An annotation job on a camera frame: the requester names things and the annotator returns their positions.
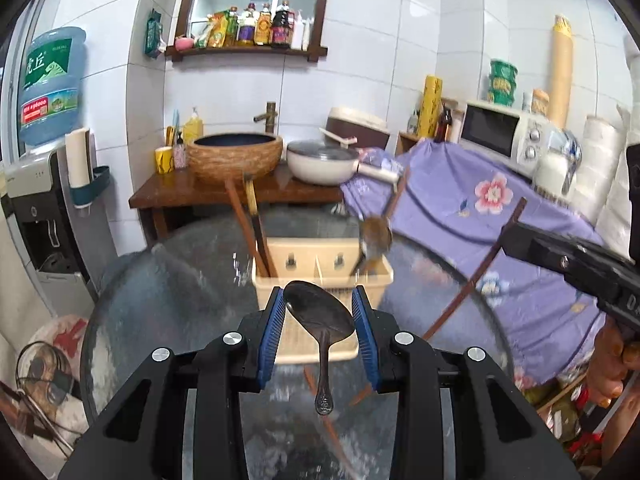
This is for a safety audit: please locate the shiny metal spoon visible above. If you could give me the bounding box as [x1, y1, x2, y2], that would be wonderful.
[283, 281, 357, 417]

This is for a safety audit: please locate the grey water dispenser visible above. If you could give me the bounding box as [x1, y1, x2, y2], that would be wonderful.
[0, 147, 119, 307]

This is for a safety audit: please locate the purple floral cloth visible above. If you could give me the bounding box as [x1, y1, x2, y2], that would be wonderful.
[340, 140, 622, 392]

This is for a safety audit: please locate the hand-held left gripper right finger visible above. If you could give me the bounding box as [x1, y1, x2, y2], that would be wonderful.
[350, 285, 581, 480]

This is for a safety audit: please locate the person's right hand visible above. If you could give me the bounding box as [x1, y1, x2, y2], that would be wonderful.
[586, 317, 640, 411]

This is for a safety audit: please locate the bronze faucet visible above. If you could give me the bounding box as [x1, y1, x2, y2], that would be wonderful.
[253, 101, 279, 135]

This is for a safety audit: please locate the white pot with glass lid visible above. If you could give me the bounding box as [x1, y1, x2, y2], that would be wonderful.
[286, 140, 402, 186]

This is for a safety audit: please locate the stack of green noodle bowls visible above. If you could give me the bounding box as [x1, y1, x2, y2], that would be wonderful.
[487, 59, 519, 107]

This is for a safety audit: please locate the shiny steel kettle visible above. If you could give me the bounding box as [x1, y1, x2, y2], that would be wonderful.
[532, 127, 584, 197]

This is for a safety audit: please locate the dark glass bottle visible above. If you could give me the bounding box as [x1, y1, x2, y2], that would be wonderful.
[435, 105, 454, 144]

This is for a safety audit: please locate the dark brown wooden stick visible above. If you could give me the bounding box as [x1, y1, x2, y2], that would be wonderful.
[0, 382, 52, 442]

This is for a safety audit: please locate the dark wooden counter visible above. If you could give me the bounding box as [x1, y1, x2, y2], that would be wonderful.
[129, 162, 347, 253]

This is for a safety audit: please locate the blue water jug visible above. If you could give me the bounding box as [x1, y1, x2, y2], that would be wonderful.
[19, 26, 87, 147]

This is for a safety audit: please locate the yellow roll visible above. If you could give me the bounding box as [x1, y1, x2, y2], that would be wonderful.
[417, 76, 445, 139]

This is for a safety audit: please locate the pile of colourful packets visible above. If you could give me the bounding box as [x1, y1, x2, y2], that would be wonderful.
[522, 375, 615, 466]

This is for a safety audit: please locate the metal spoon with wooden handle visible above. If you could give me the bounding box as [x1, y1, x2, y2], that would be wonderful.
[359, 167, 410, 273]

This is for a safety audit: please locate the white round basin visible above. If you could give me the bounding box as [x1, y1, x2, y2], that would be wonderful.
[15, 315, 102, 437]

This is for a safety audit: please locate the yellow food packet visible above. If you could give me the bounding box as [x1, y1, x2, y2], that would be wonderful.
[196, 14, 229, 49]

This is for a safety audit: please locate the thin brown wooden chopstick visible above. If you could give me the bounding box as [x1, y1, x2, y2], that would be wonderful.
[350, 197, 528, 407]

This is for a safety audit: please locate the white paper towel roll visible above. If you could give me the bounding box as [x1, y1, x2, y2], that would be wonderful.
[597, 105, 640, 257]
[570, 115, 627, 227]

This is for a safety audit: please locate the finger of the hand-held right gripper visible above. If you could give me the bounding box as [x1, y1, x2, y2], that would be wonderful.
[500, 222, 568, 276]

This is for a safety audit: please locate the green hanging packet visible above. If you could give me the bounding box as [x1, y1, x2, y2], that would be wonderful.
[144, 9, 166, 59]

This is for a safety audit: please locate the brown and white rice cooker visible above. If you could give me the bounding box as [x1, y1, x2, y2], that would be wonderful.
[325, 106, 391, 151]

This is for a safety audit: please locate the black chopstick with gold end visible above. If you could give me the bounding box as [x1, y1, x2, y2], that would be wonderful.
[243, 172, 275, 277]

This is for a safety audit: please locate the yellow soap pump bottle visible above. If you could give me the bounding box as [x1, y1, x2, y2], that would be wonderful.
[182, 106, 204, 144]

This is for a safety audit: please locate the tall beige paper roll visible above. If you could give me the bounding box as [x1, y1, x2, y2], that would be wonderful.
[550, 15, 574, 129]

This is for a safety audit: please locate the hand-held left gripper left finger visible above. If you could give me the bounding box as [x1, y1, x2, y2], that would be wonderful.
[57, 287, 287, 480]

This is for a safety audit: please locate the white paper cup stack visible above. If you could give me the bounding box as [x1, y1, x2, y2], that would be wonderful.
[65, 127, 96, 191]

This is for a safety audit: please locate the teal cup holder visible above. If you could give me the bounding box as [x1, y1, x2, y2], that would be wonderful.
[68, 165, 111, 209]

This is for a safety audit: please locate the woven brown wash basin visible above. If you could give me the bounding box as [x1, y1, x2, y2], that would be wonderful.
[186, 132, 284, 184]

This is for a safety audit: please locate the beige perforated utensil holder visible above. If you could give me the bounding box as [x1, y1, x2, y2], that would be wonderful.
[252, 237, 396, 365]

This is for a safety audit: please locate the pink patterned bottle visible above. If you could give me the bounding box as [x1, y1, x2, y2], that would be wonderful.
[172, 132, 189, 169]

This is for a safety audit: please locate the small wooden crate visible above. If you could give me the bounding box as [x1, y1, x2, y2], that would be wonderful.
[395, 131, 422, 157]

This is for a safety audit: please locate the row of condiment bottles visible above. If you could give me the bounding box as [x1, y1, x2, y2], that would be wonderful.
[225, 0, 315, 51]

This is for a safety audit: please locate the white microwave oven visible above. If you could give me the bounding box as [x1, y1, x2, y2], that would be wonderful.
[459, 100, 557, 179]

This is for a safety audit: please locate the tangle of black cables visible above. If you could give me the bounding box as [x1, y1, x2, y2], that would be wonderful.
[15, 342, 84, 461]

